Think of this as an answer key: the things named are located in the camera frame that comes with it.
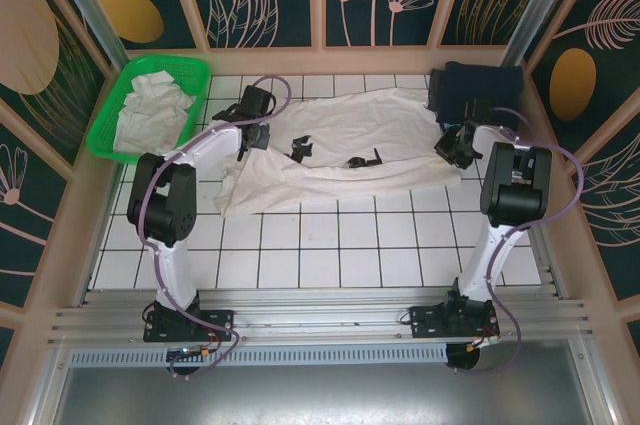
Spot large white t-shirt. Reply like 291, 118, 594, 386
213, 87, 464, 219

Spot green plastic basket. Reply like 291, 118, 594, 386
85, 55, 212, 165

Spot folded black t-shirt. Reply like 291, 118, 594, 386
425, 67, 449, 119

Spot folded navy t-shirt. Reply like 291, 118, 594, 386
432, 60, 525, 121

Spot crumpled white t-shirt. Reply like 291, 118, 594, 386
112, 70, 197, 155

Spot grey metal sheet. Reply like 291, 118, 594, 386
47, 363, 594, 425

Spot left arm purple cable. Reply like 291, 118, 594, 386
137, 74, 294, 382

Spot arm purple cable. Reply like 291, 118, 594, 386
452, 107, 586, 376
137, 74, 294, 382

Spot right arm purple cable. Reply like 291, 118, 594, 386
452, 107, 586, 376

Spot aluminium corner post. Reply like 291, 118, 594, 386
505, 0, 571, 69
40, 0, 140, 91

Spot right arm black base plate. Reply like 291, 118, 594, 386
409, 302, 501, 342

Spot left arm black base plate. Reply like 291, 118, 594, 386
143, 302, 236, 344

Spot aluminium frame rail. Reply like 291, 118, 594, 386
49, 287, 592, 347

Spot slotted grey cable duct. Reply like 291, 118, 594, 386
69, 344, 450, 367

